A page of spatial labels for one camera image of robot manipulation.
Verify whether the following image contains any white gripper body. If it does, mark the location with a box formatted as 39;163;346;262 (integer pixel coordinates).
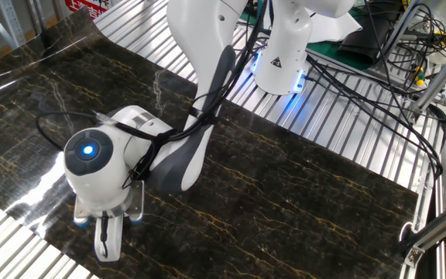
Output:
93;211;125;264

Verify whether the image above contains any dark marble pattern mat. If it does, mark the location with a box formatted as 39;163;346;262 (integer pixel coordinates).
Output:
0;6;420;279

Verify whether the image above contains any red and white sign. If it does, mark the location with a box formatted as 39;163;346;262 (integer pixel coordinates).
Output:
64;0;110;20

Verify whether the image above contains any perforated steel upright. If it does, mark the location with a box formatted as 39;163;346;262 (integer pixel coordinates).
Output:
0;0;27;48

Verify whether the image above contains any green table mat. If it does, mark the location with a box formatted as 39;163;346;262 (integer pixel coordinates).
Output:
238;0;375;71

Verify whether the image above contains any black curved pouch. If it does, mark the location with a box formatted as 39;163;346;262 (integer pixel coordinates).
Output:
338;15;393;65

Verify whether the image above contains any silver wrist-mounted camera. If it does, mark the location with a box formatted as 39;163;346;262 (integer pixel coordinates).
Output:
73;180;146;228

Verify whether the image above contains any black velcro strap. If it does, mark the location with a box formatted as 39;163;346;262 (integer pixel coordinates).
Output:
129;129;178;184
187;106;219;126

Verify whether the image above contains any black cable bundle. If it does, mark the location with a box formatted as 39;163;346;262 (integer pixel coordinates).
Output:
304;0;446;181

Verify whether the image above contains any aluminium profile with corner bracket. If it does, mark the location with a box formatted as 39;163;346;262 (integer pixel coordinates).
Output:
403;201;446;269

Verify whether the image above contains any yellow handled screwdriver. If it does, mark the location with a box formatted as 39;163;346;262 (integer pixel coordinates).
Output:
412;64;427;88

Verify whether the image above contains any aluminium profile post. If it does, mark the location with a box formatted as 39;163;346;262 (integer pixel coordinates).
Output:
408;38;446;122
381;0;420;67

